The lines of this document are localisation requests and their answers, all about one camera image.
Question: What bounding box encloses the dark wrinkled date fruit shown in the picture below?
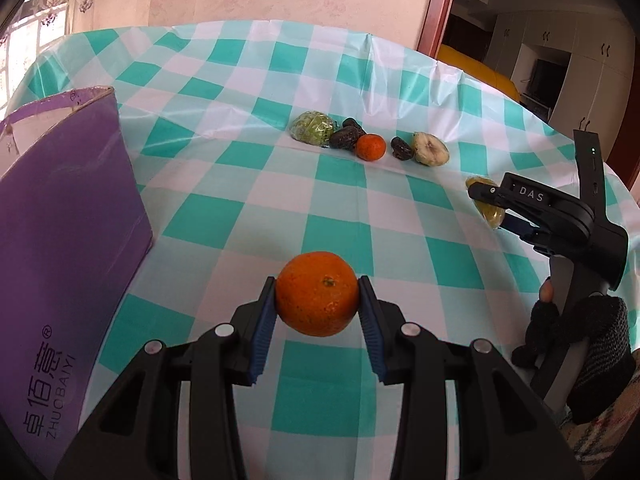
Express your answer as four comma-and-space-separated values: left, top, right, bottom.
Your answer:
329, 126, 363, 151

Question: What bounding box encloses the floral lace curtain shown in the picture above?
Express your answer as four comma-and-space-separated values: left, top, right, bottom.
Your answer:
1, 0, 94, 52

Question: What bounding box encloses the black gloved hand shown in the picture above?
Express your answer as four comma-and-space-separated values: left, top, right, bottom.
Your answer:
511, 280, 637, 425

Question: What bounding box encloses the red door frame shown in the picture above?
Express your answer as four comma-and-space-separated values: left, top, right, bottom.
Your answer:
416, 0, 454, 58

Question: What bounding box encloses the plaid fabric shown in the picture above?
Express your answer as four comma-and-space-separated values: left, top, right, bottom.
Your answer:
560, 350, 639, 479

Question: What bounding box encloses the small orange mandarin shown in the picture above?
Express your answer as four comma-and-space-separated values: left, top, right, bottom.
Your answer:
355, 133, 386, 162

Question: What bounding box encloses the yellow green fruit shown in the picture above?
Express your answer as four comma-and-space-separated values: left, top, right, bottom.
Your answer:
465, 176, 506, 230

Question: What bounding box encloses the teal white checkered tablecloth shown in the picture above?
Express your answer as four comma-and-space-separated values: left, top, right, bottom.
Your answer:
3, 19, 640, 480

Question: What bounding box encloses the yellow sofa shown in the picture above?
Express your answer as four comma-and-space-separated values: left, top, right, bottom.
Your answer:
437, 44, 521, 102

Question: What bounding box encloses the dark date beside halved fruit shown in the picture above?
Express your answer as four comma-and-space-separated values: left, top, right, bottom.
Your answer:
390, 136, 414, 160

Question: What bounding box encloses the white wall cabinet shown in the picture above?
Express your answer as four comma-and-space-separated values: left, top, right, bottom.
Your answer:
484, 11, 636, 157

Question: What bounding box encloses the halved pale fruit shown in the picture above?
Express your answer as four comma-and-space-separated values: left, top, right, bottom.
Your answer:
412, 132, 450, 167

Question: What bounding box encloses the large orange mandarin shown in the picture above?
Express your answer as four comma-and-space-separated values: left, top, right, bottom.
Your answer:
274, 252, 359, 337

